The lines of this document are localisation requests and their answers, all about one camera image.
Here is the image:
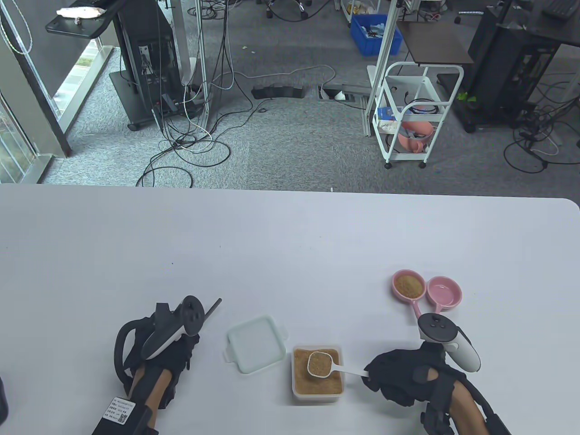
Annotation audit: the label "black wrist band white label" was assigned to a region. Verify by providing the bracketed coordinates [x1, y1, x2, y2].
[91, 396, 157, 435]
[480, 410, 512, 435]

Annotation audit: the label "person's left hand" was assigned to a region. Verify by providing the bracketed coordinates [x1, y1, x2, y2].
[122, 315, 200, 411]

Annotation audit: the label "black power strip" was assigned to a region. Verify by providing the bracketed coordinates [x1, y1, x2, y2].
[251, 85, 306, 99]

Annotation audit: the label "black wheeled equipment stand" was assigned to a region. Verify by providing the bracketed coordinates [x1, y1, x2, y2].
[109, 0, 209, 132]

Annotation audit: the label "blue plastic bin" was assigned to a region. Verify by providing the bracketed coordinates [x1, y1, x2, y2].
[350, 14, 404, 57]

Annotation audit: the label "clear plastic sugar container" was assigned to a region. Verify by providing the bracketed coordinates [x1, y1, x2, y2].
[291, 345, 343, 405]

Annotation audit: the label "pink handled ceramic dish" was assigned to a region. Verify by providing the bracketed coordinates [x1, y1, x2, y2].
[391, 270, 427, 318]
[426, 276, 463, 314]

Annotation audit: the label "person's right forearm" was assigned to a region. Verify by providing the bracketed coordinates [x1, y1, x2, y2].
[449, 378, 490, 435]

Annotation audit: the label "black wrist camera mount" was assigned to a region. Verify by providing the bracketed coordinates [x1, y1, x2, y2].
[419, 399, 454, 435]

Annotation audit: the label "pink plastic basin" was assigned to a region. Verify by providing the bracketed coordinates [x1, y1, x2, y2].
[397, 120, 434, 152]

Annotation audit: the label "office chair wheel base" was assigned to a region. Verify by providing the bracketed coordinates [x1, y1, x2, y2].
[264, 0, 313, 21]

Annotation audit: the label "black white hand controller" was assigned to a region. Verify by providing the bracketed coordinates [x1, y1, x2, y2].
[113, 295, 202, 383]
[417, 314, 481, 373]

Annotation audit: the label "brown top stand table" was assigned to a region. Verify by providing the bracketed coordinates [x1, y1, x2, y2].
[397, 20, 474, 65]

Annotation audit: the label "black computer rack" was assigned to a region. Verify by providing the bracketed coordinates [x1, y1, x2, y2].
[453, 5, 562, 133]

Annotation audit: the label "tangle of floor cables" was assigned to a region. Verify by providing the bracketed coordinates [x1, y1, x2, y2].
[504, 72, 580, 174]
[136, 0, 338, 188]

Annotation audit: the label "black keyboard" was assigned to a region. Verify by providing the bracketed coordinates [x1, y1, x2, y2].
[541, 0, 580, 19]

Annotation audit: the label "black desk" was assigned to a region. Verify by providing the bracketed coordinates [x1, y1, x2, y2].
[521, 0, 580, 46]

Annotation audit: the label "white plastic coffee spoon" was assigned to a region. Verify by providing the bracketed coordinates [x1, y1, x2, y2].
[307, 351, 370, 379]

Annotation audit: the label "clear container lid green seal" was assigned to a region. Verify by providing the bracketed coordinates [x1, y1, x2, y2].
[223, 316, 289, 375]

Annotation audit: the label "grey floor socket box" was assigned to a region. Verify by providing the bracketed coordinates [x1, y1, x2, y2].
[318, 83, 370, 102]

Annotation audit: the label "person's left forearm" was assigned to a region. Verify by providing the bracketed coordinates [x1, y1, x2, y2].
[129, 365, 173, 411]

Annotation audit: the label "silver metal frame post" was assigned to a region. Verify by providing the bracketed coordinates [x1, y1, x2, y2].
[362, 0, 401, 136]
[196, 0, 210, 132]

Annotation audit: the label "white rolling cart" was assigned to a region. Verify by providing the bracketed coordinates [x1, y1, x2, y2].
[374, 62, 465, 169]

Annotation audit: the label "white cloth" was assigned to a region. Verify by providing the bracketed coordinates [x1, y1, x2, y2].
[56, 7, 107, 21]

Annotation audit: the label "person's right hand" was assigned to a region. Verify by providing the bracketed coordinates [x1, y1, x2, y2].
[362, 342, 467, 407]

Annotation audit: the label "black tray shelf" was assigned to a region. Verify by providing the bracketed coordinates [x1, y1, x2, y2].
[45, 7, 118, 38]

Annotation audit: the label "scooped brown sugar granules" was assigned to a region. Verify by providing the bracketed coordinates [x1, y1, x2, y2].
[309, 353, 333, 376]
[394, 275, 424, 300]

